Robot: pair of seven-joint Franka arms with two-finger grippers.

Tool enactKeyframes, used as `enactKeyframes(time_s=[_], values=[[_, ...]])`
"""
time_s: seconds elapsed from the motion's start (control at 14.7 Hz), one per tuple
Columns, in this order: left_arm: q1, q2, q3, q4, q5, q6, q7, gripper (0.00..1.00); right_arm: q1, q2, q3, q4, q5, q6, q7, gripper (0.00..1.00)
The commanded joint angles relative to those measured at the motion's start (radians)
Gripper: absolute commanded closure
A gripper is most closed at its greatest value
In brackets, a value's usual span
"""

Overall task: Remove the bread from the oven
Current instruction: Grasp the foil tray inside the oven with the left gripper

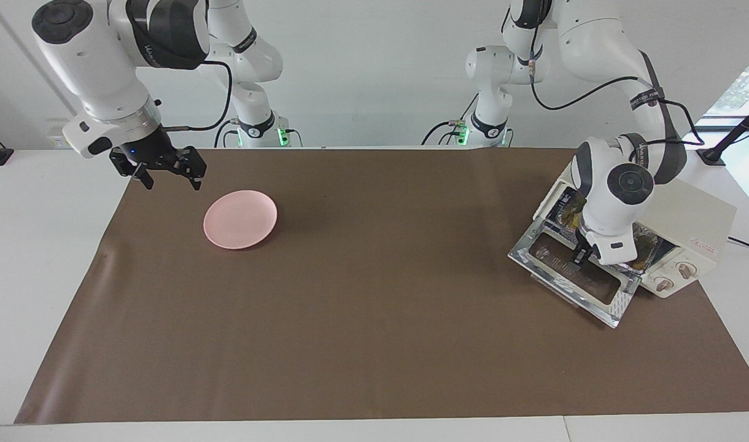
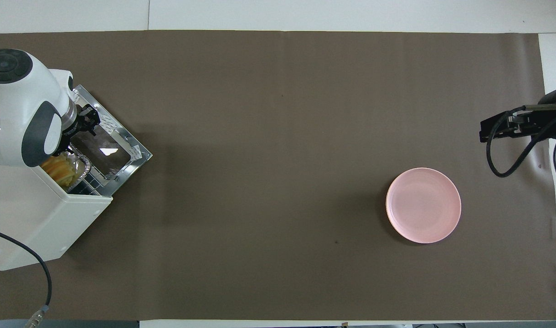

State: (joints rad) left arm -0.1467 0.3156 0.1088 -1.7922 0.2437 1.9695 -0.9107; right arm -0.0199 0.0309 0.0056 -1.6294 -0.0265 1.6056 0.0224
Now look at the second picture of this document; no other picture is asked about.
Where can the pink round plate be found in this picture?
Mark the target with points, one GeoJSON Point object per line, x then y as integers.
{"type": "Point", "coordinates": [424, 205]}

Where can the glass oven door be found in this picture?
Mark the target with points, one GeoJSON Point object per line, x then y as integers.
{"type": "Point", "coordinates": [123, 146]}

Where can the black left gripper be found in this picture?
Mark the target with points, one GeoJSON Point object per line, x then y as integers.
{"type": "Point", "coordinates": [84, 120]}

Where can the metal oven rack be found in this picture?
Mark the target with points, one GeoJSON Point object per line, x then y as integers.
{"type": "Point", "coordinates": [87, 183]}

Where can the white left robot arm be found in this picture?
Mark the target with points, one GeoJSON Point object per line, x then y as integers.
{"type": "Point", "coordinates": [18, 100]}

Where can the yellow sliced bread loaf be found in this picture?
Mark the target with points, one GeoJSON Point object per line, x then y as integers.
{"type": "Point", "coordinates": [61, 171]}

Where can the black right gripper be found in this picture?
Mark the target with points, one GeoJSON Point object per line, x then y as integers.
{"type": "Point", "coordinates": [549, 114]}

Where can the brown table mat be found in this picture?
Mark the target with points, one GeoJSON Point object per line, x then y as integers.
{"type": "Point", "coordinates": [278, 182]}

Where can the cream toaster oven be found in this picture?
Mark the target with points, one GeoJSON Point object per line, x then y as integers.
{"type": "Point", "coordinates": [36, 218]}

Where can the aluminium foil tray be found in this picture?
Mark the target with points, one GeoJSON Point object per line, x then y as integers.
{"type": "Point", "coordinates": [83, 165]}

